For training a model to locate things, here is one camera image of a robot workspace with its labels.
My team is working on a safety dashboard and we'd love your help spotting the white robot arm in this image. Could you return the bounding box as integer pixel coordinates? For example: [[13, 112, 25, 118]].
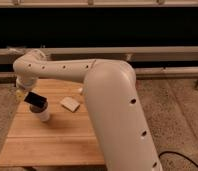
[[13, 49, 163, 171]]

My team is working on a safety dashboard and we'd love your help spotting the black eraser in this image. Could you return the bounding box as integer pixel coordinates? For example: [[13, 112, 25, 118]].
[[24, 92, 47, 108]]

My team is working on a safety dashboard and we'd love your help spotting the wooden board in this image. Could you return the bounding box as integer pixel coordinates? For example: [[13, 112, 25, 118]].
[[0, 79, 104, 167]]

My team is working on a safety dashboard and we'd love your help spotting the beige rectangular block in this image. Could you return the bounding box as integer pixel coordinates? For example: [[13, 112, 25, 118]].
[[60, 97, 80, 112]]

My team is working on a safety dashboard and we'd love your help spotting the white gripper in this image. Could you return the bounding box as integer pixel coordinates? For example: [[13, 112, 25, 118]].
[[16, 78, 35, 100]]

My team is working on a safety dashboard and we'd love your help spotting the white ceramic cup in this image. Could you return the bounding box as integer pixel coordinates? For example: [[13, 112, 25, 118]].
[[29, 103, 50, 122]]

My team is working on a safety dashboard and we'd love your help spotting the black cable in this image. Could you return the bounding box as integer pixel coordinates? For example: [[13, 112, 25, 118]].
[[157, 150, 198, 171]]

